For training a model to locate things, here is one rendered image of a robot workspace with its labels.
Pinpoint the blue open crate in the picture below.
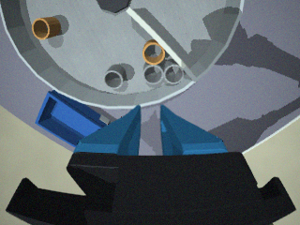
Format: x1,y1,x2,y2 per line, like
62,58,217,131
35,89,110,148

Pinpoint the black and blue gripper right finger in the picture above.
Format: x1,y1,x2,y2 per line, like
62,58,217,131
160,105,228,156

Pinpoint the bronze bushing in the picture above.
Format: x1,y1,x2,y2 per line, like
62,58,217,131
32,17,61,40
142,39,165,65

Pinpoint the grey metal bushing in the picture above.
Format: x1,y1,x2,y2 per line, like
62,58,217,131
162,59,185,84
103,64,126,89
142,62,164,84

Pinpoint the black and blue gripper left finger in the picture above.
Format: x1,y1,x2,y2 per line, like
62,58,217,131
73,105,141,156

